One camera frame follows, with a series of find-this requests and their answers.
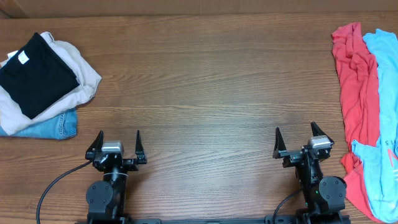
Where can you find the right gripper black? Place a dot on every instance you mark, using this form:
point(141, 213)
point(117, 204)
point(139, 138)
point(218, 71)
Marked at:
point(293, 157)

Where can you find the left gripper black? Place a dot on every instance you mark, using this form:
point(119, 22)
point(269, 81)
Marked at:
point(132, 165)

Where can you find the light blue t-shirt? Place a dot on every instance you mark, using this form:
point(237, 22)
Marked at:
point(380, 162)

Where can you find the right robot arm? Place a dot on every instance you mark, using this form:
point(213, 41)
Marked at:
point(324, 195)

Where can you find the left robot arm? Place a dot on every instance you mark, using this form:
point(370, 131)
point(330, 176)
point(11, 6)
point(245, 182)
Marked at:
point(106, 197)

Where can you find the folded blue jeans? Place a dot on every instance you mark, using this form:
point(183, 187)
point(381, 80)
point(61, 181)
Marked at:
point(60, 127)

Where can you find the red t-shirt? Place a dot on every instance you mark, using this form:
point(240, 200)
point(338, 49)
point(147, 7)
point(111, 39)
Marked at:
point(357, 73)

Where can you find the folded black shirt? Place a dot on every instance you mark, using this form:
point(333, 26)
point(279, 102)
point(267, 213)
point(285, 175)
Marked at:
point(36, 77)

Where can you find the folded beige garment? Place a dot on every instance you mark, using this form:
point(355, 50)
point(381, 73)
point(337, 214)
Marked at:
point(12, 119)

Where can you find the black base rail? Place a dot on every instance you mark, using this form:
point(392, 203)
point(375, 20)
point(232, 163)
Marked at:
point(211, 221)

